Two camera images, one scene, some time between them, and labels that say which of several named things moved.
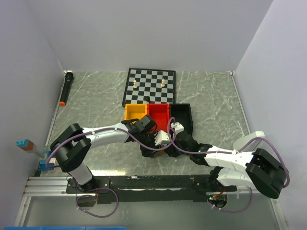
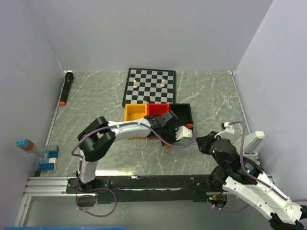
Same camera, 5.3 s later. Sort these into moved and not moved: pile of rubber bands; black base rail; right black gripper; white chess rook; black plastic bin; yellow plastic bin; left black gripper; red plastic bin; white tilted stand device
Moved: right black gripper; left black gripper; pile of rubber bands
Not moved: black plastic bin; white chess rook; white tilted stand device; yellow plastic bin; black base rail; red plastic bin
